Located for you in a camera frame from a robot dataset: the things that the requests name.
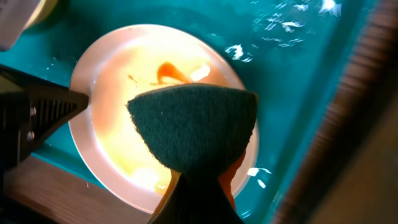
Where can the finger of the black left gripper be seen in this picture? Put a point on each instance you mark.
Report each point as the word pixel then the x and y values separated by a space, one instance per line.
pixel 32 109

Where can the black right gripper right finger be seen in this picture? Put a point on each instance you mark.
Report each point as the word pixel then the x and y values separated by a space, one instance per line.
pixel 212 205

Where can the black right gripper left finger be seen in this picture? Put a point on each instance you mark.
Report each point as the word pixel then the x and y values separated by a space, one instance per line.
pixel 178 206

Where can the green orange sponge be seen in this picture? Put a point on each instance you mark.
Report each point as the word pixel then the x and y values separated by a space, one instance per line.
pixel 198 130

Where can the white plate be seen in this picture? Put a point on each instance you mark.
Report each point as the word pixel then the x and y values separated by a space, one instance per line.
pixel 113 70

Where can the teal plastic tray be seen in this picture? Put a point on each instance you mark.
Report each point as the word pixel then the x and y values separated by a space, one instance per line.
pixel 291 53

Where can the yellow plate with sauce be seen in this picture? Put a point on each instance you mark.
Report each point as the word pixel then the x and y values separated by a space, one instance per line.
pixel 41 12

